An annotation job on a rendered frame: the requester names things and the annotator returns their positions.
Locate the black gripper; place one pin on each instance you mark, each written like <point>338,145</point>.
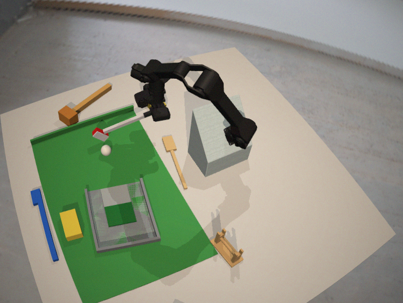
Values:
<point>159,111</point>

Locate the green flat mat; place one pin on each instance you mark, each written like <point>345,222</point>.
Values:
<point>71,162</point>

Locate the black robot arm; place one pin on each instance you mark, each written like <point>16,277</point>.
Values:
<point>208,86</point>

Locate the white golf ball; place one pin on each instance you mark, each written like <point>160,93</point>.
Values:
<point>106,150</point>

